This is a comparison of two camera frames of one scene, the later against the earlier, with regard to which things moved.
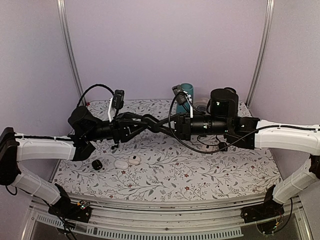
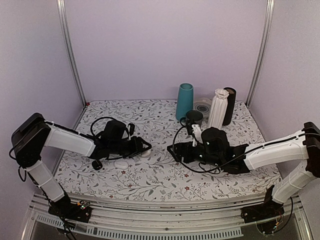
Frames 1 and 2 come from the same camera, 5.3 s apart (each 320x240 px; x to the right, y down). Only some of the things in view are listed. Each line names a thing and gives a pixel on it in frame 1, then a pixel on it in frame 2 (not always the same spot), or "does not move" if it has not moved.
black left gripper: [119, 126] to [137, 147]
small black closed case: [97, 164] does not move
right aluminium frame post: [270, 9] does not move
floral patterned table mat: [152, 168] does not move
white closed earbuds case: [121, 165] does not move
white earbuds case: [135, 160] to [146, 153]
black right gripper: [179, 132] to [187, 158]
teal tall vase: [188, 88] does not move
